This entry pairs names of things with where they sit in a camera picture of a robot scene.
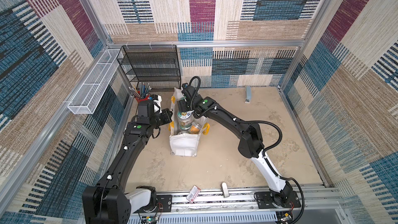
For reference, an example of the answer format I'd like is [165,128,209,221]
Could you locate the pens in cup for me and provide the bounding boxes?
[129,82,152,98]

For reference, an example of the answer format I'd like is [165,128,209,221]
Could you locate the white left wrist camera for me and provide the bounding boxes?
[151,94,162,113]

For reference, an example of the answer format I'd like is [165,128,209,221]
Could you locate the black corrugated cable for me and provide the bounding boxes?
[188,76,305,224]

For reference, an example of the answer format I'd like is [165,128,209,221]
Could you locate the white canvas bag yellow handles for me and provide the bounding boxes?
[169,88,210,157]

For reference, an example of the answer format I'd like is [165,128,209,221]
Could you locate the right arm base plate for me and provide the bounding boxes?
[254,191,302,209]

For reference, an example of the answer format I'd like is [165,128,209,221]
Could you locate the seed jar green label lid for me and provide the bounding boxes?
[177,112,193,131]

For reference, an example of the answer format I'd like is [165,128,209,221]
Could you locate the white wire wall basket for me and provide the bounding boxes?
[67,49,120,115]

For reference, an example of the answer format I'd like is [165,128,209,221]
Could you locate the red pen cup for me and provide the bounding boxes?
[135,94,151,103]

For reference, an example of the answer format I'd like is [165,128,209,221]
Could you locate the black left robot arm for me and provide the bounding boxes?
[82,100,173,224]

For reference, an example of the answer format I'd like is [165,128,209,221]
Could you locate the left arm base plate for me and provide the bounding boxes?
[135,195,173,214]

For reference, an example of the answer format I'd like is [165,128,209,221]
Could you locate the red white card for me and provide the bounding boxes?
[186,185,201,203]

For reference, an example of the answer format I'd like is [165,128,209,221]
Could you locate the black mesh shelf rack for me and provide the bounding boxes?
[118,45,181,91]

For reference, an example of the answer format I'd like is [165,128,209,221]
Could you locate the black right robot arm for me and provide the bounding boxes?
[178,84,293,207]

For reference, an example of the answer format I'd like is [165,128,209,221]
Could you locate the grey stapler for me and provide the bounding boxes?
[245,86,252,104]

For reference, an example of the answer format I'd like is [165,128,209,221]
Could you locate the white clip on rail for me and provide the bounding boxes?
[221,182,230,198]

